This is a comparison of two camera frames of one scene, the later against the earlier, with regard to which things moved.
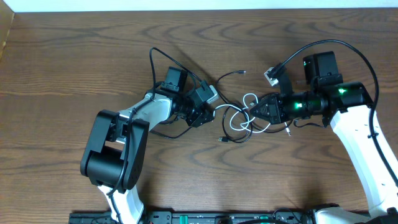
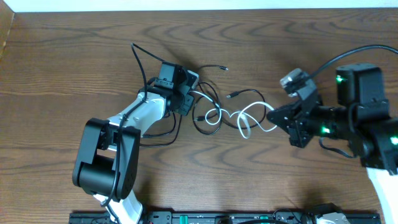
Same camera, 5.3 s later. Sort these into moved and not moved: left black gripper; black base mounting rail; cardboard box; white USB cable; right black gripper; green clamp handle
Moved: left black gripper; right black gripper; white USB cable
Not moved: green clamp handle; cardboard box; black base mounting rail
